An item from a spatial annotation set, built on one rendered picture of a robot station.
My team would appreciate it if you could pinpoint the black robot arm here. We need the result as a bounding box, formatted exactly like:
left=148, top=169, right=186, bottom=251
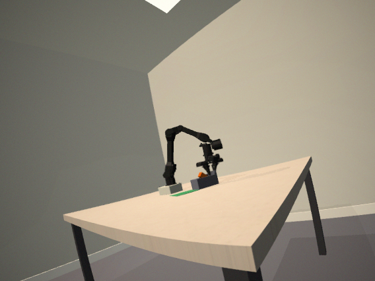
left=163, top=125, right=222, bottom=186

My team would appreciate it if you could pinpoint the orange l-shaped part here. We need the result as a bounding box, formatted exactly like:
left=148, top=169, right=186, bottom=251
left=198, top=172, right=208, bottom=178

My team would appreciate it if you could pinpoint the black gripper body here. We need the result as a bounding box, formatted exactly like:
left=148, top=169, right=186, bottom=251
left=196, top=151, right=223, bottom=167

